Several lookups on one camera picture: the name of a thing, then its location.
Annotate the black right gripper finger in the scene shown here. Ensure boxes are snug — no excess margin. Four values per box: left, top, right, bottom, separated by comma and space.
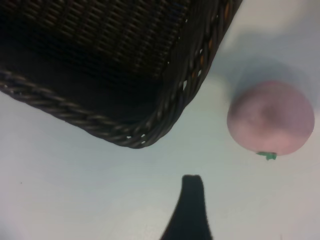
159, 174, 215, 240

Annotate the pink peach with green leaf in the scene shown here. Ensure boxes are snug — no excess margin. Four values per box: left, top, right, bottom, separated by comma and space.
226, 80, 315, 161

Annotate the dark brown woven basket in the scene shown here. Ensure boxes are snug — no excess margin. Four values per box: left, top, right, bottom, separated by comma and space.
0, 0, 243, 150

